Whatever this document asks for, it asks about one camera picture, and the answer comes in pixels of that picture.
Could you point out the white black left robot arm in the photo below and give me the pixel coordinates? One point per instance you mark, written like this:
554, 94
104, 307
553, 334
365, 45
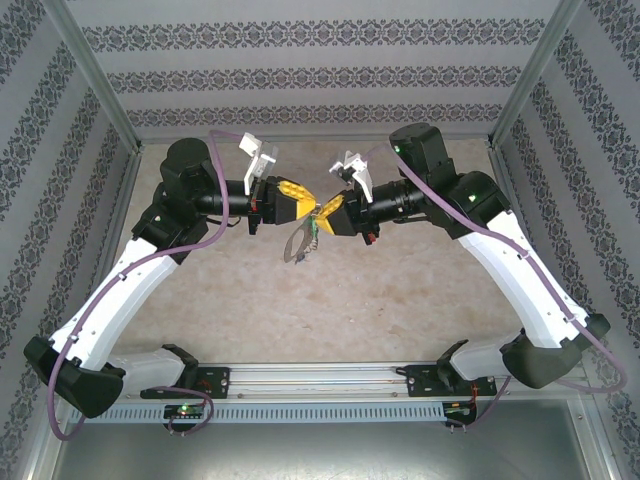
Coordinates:
115, 295

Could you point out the aluminium back rail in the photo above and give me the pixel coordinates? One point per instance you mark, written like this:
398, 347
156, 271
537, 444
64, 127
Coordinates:
310, 138

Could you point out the small circuit board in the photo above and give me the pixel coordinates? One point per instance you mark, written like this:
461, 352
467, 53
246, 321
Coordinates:
460, 410
185, 411

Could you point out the green plastic key tag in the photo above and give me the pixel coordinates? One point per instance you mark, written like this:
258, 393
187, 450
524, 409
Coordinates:
315, 227

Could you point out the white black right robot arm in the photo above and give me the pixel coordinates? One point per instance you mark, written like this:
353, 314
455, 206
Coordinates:
510, 270

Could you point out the aluminium frame post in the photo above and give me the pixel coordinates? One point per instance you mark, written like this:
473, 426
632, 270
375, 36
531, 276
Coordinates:
532, 75
96, 75

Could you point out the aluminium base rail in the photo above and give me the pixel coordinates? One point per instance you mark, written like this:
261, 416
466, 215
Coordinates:
315, 380

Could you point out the blue plastic key tag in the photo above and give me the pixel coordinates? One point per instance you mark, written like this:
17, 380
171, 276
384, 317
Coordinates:
301, 258

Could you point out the grey metal sheet panel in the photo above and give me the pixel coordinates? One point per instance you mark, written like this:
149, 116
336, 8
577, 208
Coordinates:
320, 450

